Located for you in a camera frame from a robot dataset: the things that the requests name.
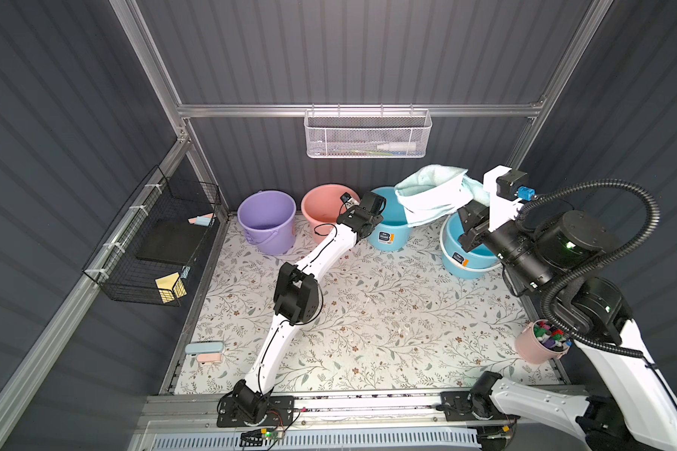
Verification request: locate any teal plastic bucket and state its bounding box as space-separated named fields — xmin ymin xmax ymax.
xmin=439 ymin=213 xmax=500 ymax=280
xmin=368 ymin=187 xmax=411 ymax=252

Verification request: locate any mint green microfiber cloth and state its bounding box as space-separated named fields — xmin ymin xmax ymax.
xmin=394 ymin=165 xmax=490 ymax=227

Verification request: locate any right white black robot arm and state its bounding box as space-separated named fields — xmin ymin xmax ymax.
xmin=459 ymin=165 xmax=677 ymax=450

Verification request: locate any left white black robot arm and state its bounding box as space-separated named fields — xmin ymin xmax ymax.
xmin=231 ymin=192 xmax=387 ymax=424

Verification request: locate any pink plastic bucket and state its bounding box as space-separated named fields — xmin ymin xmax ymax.
xmin=301 ymin=184 xmax=359 ymax=244

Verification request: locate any purple plastic bucket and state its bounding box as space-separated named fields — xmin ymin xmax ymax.
xmin=237 ymin=191 xmax=296 ymax=256

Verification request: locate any white bottle in basket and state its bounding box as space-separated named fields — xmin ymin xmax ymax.
xmin=377 ymin=142 xmax=417 ymax=154

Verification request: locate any floral patterned table mat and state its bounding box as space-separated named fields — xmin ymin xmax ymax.
xmin=173 ymin=220 xmax=559 ymax=395

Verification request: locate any pink cup of markers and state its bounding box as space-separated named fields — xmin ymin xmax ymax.
xmin=515 ymin=319 xmax=572 ymax=365

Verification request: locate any black notebook in basket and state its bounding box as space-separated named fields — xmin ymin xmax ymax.
xmin=137 ymin=220 xmax=208 ymax=265

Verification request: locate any yellow sticky note pad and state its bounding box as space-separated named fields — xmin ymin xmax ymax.
xmin=155 ymin=272 xmax=187 ymax=304

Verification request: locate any white wire mesh basket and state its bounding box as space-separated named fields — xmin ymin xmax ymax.
xmin=304 ymin=108 xmax=433 ymax=159

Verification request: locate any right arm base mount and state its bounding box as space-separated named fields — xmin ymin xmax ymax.
xmin=434 ymin=390 xmax=519 ymax=423

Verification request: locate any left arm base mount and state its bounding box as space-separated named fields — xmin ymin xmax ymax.
xmin=216 ymin=395 xmax=298 ymax=428

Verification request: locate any black wire wall basket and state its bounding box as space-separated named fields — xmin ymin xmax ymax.
xmin=83 ymin=166 xmax=222 ymax=307

